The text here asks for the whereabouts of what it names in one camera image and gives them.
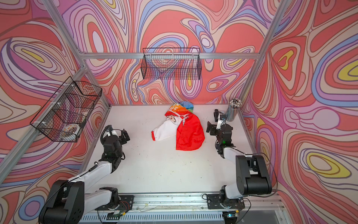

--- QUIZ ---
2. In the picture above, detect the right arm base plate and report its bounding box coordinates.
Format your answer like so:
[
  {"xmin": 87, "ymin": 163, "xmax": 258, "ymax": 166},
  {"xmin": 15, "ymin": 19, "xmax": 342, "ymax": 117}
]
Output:
[{"xmin": 202, "ymin": 194, "xmax": 245, "ymax": 211}]

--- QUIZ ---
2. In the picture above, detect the black stapler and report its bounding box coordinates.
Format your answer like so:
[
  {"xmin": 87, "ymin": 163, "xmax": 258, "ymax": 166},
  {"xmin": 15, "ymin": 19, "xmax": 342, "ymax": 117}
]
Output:
[{"xmin": 213, "ymin": 109, "xmax": 219, "ymax": 122}]

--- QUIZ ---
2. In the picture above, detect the black wire basket back wall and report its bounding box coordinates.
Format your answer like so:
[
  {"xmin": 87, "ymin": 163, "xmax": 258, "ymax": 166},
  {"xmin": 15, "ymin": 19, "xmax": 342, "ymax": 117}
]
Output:
[{"xmin": 140, "ymin": 47, "xmax": 202, "ymax": 80}]

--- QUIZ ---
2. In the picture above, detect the round item in left basket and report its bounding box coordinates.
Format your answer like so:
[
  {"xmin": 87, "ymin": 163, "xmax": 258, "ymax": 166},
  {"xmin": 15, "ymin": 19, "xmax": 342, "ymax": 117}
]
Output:
[{"xmin": 60, "ymin": 124, "xmax": 80, "ymax": 141}]

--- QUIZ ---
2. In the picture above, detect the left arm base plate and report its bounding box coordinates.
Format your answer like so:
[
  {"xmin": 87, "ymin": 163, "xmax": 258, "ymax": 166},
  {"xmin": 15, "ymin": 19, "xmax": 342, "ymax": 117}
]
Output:
[{"xmin": 95, "ymin": 195, "xmax": 134, "ymax": 222}]

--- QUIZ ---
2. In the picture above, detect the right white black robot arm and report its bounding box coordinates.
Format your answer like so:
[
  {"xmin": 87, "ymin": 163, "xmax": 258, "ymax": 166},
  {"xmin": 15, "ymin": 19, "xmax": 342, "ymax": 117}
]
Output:
[{"xmin": 206, "ymin": 122, "xmax": 272, "ymax": 205}]

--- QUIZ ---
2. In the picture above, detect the black wire basket left wall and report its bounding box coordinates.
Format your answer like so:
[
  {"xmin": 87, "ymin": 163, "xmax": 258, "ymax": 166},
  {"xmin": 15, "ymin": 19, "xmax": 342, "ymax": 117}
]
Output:
[{"xmin": 30, "ymin": 77, "xmax": 102, "ymax": 142}]

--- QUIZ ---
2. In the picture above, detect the rainbow red hooded jacket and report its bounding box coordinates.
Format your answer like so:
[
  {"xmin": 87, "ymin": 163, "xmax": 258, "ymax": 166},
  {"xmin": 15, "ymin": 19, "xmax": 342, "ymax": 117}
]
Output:
[{"xmin": 151, "ymin": 101, "xmax": 205, "ymax": 151}]

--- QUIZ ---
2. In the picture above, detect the metal cup of pencils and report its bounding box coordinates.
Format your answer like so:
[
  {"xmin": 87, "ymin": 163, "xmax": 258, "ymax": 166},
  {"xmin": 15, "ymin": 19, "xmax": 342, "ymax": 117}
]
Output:
[{"xmin": 226, "ymin": 98, "xmax": 242, "ymax": 121}]

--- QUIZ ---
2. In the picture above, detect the black wire basket wall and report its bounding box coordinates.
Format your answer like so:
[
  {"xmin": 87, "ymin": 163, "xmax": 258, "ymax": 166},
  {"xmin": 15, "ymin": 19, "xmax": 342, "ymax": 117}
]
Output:
[
  {"xmin": 140, "ymin": 47, "xmax": 202, "ymax": 80},
  {"xmin": 30, "ymin": 77, "xmax": 102, "ymax": 142}
]

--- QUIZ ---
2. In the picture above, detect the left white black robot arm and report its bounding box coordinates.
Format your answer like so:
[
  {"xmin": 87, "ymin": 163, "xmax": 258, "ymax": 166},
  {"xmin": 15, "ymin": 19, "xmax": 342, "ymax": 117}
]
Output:
[{"xmin": 39, "ymin": 125, "xmax": 131, "ymax": 224}]

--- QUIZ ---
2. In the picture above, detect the aluminium frame rail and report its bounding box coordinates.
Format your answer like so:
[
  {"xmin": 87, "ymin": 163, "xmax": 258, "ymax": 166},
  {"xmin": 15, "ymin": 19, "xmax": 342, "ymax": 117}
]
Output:
[{"xmin": 80, "ymin": 52, "xmax": 260, "ymax": 59}]

